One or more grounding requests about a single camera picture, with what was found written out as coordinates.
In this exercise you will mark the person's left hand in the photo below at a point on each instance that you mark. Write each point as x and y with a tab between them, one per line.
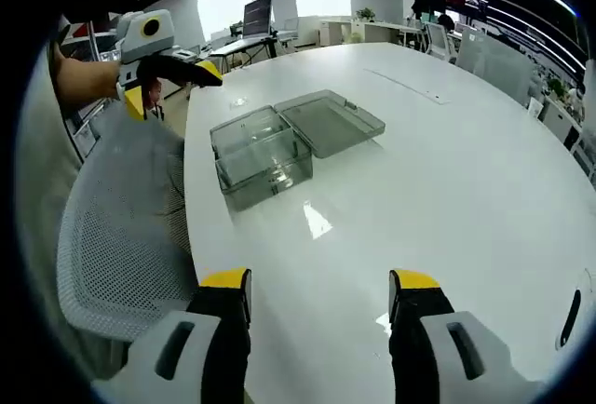
100	80

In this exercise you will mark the dark computer monitor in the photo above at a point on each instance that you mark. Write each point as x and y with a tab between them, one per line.
257	17

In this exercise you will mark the red wall display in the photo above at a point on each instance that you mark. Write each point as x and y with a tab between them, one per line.
465	1

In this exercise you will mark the white mesh office chair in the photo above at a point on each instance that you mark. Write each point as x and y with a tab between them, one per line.
116	236

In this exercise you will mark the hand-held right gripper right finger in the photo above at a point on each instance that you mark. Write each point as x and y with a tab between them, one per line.
410	343

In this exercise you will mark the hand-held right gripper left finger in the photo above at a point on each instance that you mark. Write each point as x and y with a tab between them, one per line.
223	329

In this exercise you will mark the grey desk black legs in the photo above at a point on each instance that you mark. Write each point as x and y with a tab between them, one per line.
251	48

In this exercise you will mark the green potted plant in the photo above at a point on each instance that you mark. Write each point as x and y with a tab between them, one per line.
365	14

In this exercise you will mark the white low cabinet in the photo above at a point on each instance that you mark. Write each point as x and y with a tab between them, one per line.
363	31

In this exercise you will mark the clear grey guide fixture box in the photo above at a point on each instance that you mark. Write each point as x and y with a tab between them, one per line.
326	120

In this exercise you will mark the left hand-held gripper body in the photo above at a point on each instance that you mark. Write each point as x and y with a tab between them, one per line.
139	41

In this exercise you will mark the long clear plastic divider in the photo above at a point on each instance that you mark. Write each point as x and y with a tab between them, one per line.
256	145

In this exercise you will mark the black marker pen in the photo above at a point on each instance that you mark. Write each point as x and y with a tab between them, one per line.
570	318

